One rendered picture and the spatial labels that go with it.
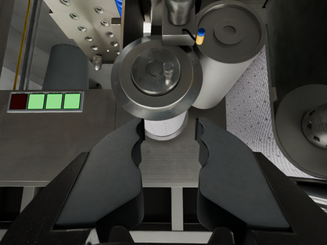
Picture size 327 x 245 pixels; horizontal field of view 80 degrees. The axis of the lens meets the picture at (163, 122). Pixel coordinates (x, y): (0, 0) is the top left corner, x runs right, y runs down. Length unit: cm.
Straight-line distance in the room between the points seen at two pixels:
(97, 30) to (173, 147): 40
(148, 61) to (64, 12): 33
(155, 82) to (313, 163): 26
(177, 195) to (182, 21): 48
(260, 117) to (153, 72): 20
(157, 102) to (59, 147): 47
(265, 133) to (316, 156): 7
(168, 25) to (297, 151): 26
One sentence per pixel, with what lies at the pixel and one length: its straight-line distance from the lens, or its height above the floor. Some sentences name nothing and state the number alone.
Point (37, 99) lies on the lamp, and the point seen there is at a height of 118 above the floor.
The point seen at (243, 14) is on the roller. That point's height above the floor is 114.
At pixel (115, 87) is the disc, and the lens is 33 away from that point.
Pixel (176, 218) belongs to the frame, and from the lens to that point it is 64.
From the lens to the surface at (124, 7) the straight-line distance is 41.
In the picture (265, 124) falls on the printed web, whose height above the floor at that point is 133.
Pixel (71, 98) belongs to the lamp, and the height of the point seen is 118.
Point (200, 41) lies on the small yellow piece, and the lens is 27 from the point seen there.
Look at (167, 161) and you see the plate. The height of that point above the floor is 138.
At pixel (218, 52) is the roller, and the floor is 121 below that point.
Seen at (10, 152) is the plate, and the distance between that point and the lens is 80.
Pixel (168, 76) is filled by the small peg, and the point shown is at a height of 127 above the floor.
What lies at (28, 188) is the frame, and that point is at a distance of 76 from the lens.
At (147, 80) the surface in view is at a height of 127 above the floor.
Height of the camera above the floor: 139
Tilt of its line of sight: 12 degrees down
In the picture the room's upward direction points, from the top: 180 degrees counter-clockwise
